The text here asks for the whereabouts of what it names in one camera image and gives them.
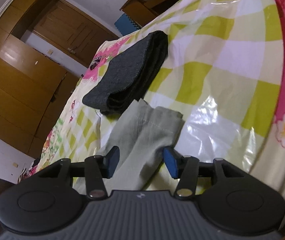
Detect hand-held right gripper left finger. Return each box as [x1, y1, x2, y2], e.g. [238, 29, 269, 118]
[36, 146, 120, 200]

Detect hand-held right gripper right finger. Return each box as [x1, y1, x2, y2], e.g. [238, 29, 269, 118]
[164, 147, 248, 200]

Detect grey pants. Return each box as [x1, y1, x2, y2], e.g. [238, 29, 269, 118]
[100, 100, 184, 193]

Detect folded black pants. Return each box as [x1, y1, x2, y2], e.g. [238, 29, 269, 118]
[82, 30, 169, 117]

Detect striped cloth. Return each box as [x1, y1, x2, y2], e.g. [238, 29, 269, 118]
[18, 166, 37, 183]

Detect small dark object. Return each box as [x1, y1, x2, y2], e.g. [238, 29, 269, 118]
[90, 57, 103, 70]

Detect wooden wardrobe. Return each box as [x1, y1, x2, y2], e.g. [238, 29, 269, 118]
[0, 0, 83, 157]

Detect checked cartoon printed blanket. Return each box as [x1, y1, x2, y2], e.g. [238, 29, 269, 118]
[29, 0, 285, 233]

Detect blue foam mat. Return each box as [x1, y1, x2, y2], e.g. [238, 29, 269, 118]
[114, 14, 143, 37]

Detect wooden door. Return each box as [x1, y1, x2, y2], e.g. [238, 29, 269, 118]
[33, 0, 120, 68]

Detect wooden desk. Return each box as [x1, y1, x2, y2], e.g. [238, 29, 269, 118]
[120, 0, 208, 29]

